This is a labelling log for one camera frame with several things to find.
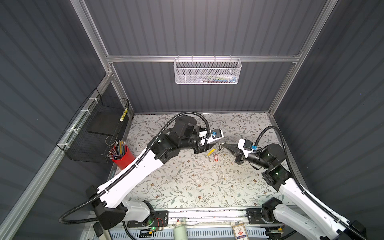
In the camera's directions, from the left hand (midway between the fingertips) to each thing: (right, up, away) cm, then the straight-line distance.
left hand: (212, 135), depth 65 cm
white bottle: (-14, -42, -1) cm, 44 cm away
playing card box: (+14, -46, +5) cm, 48 cm away
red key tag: (+7, -17, +31) cm, 36 cm away
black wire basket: (-57, +4, +10) cm, 58 cm away
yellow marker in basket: (-47, +10, +17) cm, 51 cm away
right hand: (+6, -5, 0) cm, 8 cm away
